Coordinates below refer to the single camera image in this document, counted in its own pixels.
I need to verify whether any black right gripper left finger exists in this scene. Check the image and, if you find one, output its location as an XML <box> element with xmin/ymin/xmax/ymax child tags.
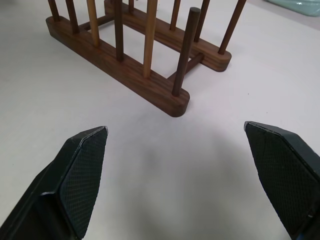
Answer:
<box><xmin>0</xmin><ymin>125</ymin><xmax>110</xmax><ymax>240</ymax></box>

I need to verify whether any wooden dish rack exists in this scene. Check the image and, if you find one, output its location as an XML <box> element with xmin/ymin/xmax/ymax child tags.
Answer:
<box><xmin>45</xmin><ymin>0</ymin><xmax>247</xmax><ymax>118</ymax></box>

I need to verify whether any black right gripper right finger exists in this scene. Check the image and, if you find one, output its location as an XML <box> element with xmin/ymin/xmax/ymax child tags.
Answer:
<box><xmin>243</xmin><ymin>120</ymin><xmax>320</xmax><ymax>240</ymax></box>

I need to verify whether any light green object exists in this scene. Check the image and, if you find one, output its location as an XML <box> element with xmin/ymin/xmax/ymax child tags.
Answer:
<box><xmin>270</xmin><ymin>0</ymin><xmax>320</xmax><ymax>19</ymax></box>

